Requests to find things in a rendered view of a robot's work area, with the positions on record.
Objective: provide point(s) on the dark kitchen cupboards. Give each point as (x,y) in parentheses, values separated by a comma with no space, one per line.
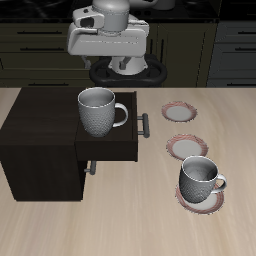
(36,63)

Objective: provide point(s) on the dark wooden cabinet drawer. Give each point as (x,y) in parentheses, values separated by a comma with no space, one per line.
(110,146)

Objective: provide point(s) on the grey kitchen drawer unit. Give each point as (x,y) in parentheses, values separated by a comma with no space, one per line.
(233,56)

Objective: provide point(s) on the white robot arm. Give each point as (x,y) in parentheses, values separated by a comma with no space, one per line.
(110,13)

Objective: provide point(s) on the flat black base plate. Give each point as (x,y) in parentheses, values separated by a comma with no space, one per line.
(156,74)

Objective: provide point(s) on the black kitchen countertop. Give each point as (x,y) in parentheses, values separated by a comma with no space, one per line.
(40,11)

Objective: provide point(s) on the dark wooden cabinet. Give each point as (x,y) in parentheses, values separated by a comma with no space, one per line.
(40,140)

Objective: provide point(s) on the grey porcelain mug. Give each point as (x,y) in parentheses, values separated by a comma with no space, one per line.
(196,185)
(97,115)

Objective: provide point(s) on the white plate with red rim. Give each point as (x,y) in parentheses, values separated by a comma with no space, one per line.
(179,112)
(208,206)
(186,147)

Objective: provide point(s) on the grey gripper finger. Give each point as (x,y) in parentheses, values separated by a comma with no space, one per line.
(87,62)
(124,62)

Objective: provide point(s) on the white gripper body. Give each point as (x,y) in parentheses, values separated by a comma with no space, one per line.
(106,41)

